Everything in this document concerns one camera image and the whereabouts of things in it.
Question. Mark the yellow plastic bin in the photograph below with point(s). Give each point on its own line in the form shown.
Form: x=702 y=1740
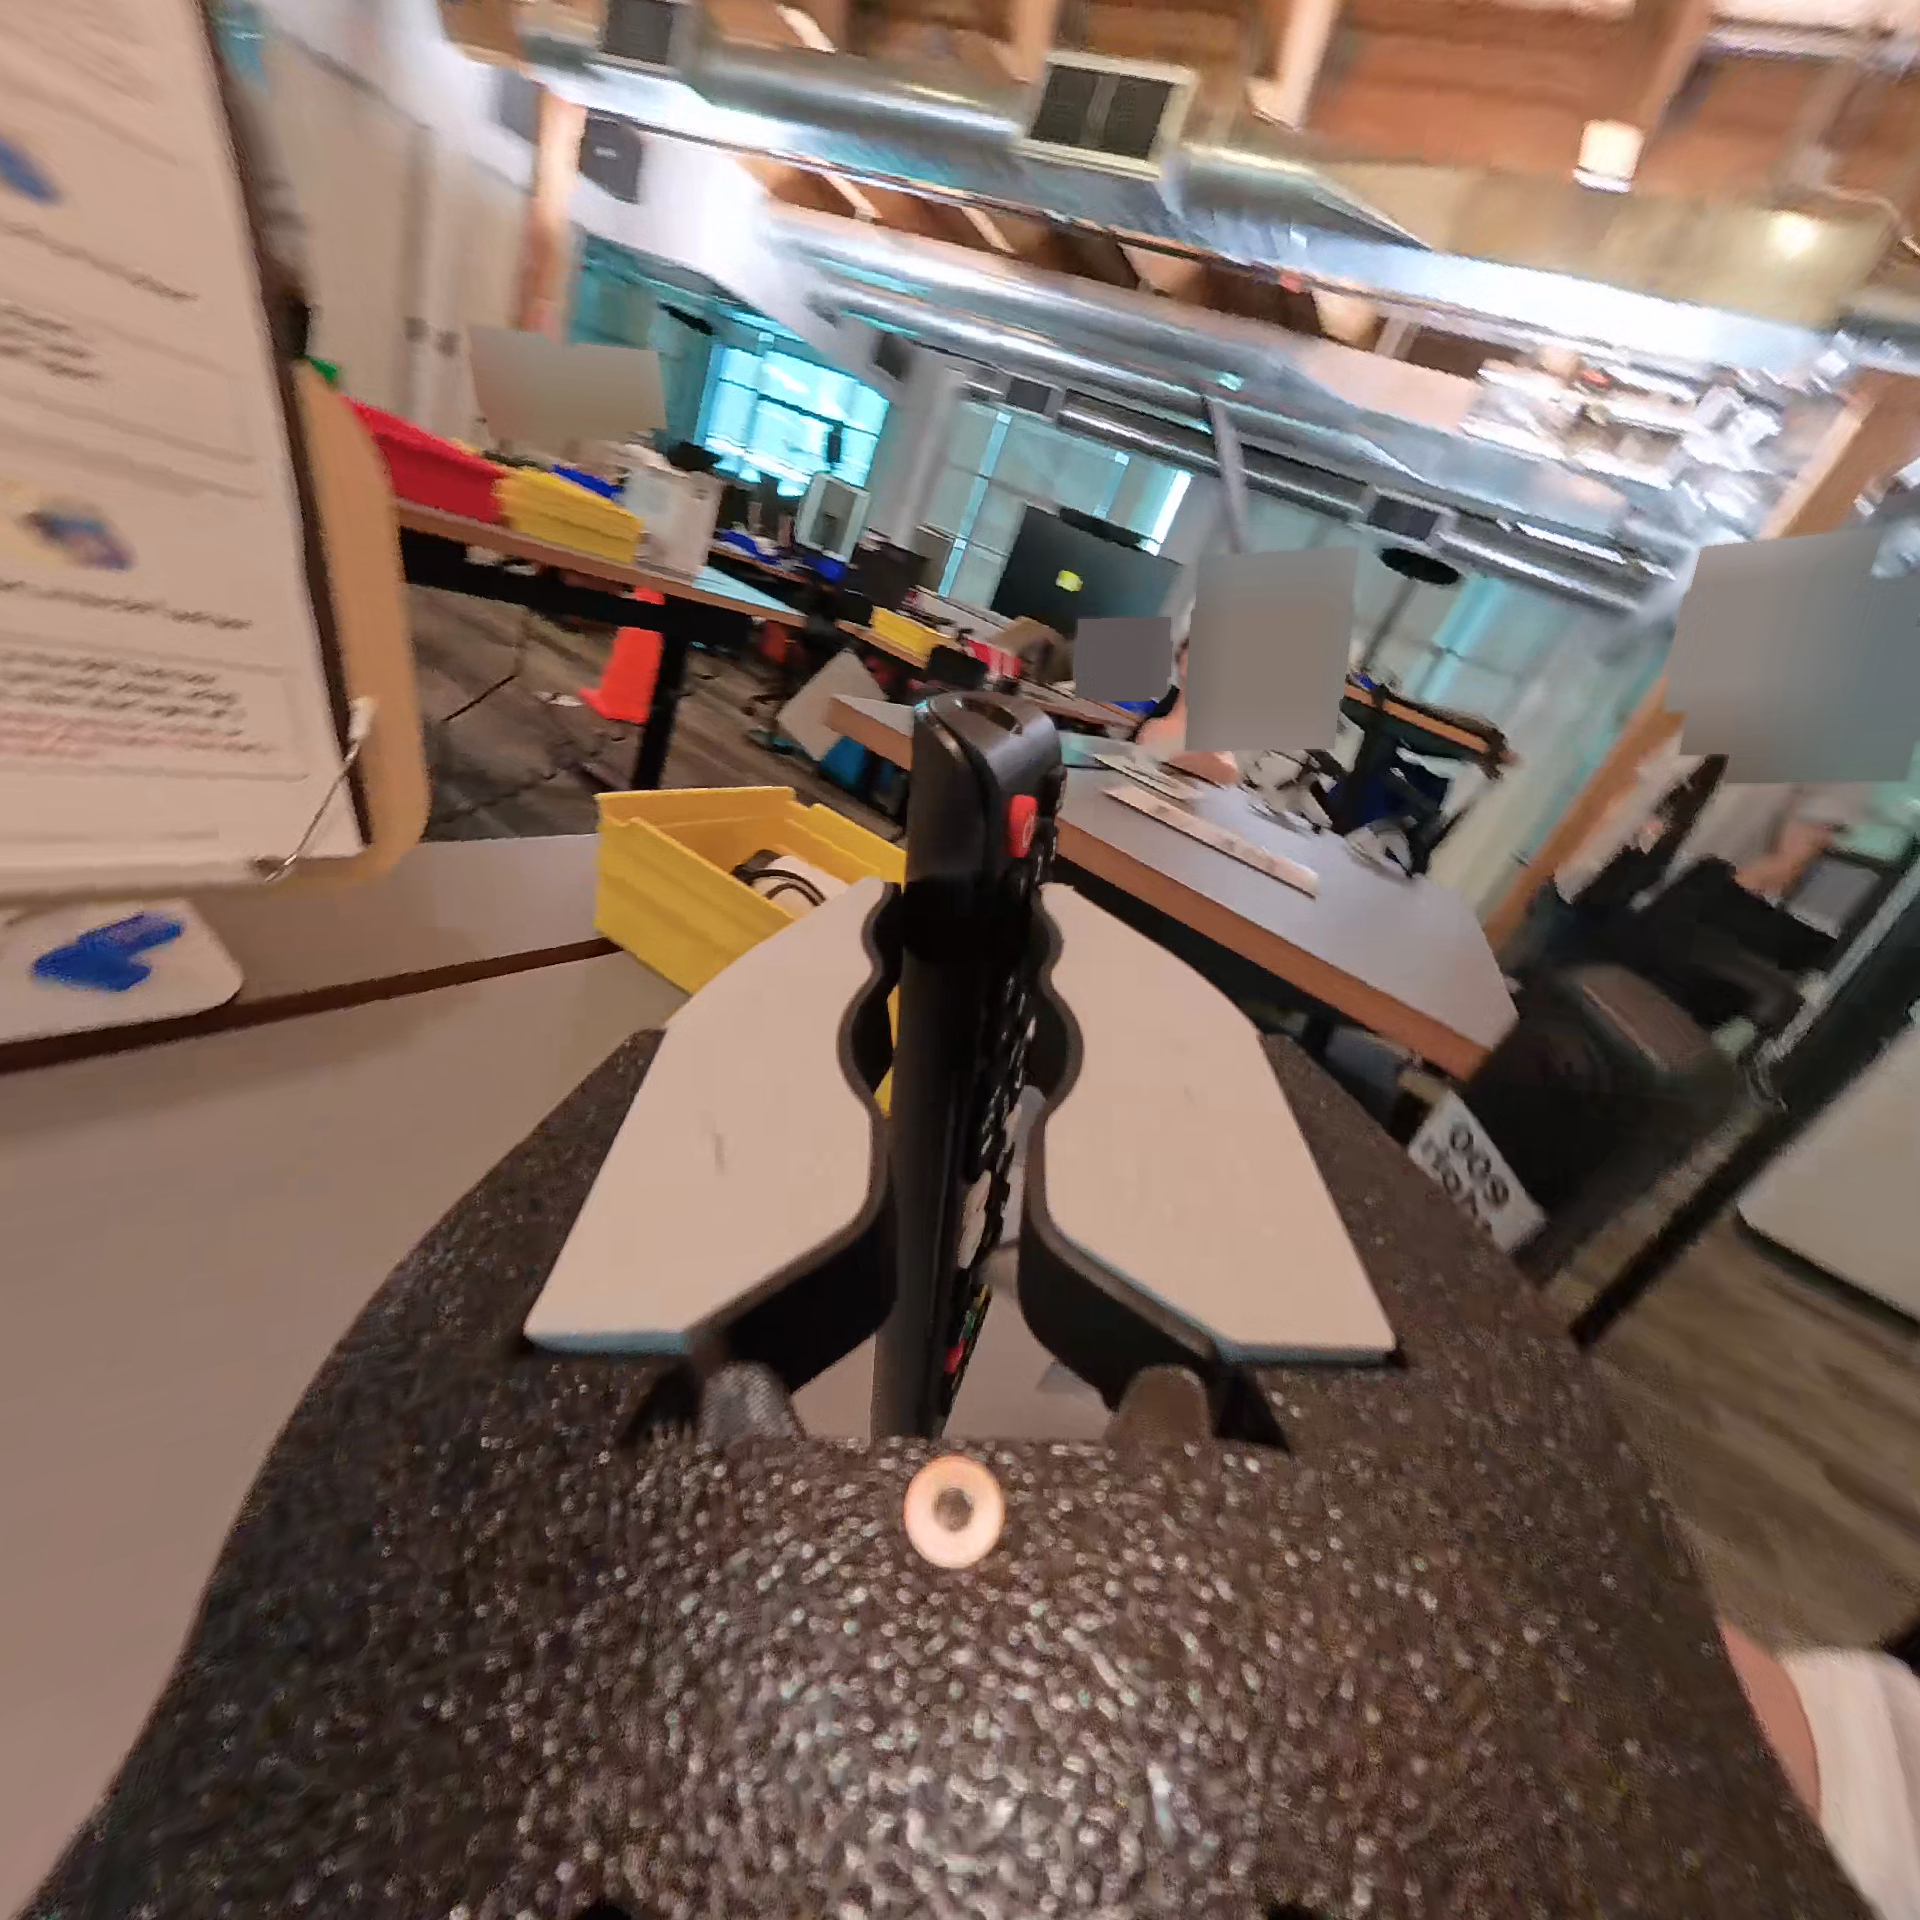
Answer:
x=675 y=886
x=571 y=518

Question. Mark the white stand base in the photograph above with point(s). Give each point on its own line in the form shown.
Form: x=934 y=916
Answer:
x=122 y=1006

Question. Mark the orange traffic cone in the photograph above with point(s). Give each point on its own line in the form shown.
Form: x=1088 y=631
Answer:
x=626 y=668

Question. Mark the instruction sheet board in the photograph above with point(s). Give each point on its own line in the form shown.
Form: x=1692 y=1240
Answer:
x=150 y=450

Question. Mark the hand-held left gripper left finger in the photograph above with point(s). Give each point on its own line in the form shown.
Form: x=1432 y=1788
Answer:
x=706 y=1188

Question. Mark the black remote control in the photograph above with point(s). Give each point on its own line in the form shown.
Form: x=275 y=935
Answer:
x=968 y=991

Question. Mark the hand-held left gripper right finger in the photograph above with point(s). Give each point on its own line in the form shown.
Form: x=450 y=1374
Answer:
x=1201 y=1188

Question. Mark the blue clip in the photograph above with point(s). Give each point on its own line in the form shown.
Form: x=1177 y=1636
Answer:
x=106 y=956

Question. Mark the grey desk with wooden edge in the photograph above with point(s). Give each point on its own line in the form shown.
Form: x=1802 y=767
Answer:
x=1322 y=930

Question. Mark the paper sheet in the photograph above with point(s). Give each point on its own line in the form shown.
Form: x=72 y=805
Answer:
x=1201 y=834

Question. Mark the black television screen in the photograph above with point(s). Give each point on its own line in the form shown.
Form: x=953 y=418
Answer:
x=1086 y=577

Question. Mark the red plastic bin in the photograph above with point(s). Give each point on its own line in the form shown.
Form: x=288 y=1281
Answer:
x=434 y=466

